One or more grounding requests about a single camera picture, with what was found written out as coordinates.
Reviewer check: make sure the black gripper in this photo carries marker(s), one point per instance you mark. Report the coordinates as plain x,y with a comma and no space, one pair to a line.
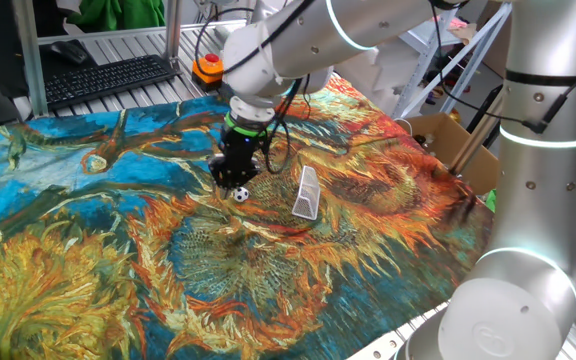
240,152

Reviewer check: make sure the black white soccer ball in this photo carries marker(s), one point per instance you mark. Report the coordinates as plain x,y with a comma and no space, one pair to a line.
241,194

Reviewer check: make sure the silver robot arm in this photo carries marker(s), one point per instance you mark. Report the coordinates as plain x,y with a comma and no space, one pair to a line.
543,200

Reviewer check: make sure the sunflower painting tablecloth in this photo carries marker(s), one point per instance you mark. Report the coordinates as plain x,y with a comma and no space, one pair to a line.
168,260

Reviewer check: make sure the orange emergency stop box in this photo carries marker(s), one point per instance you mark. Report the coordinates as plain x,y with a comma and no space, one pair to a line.
207,72

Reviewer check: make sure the black keyboard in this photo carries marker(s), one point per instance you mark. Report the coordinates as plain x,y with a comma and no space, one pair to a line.
103,80

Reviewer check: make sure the green cloth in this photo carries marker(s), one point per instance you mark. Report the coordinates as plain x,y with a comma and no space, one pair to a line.
118,14
491,200

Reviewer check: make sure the black computer mouse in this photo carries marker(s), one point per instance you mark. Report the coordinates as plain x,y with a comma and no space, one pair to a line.
69,51

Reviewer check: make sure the open cardboard box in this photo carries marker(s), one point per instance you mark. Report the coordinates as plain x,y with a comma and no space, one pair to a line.
448,140

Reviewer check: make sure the white metal rack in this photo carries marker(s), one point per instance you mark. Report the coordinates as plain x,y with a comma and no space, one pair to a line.
463,60

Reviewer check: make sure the black flat panel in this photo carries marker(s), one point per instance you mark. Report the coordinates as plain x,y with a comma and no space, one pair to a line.
483,107

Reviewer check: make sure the large brown carton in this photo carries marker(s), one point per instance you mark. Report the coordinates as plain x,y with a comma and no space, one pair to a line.
498,50

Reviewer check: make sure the aluminium frame strut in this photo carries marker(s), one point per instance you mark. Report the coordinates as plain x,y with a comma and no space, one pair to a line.
173,30
468,150
30,50

